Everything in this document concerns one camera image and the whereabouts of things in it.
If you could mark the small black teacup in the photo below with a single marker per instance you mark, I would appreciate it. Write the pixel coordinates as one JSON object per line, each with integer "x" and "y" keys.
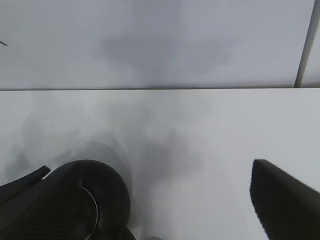
{"x": 106, "y": 200}

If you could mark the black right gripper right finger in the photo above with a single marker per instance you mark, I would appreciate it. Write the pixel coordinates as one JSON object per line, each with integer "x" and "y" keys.
{"x": 287, "y": 208}

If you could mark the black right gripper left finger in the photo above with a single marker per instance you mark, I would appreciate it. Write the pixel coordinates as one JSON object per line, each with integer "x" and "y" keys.
{"x": 46, "y": 205}

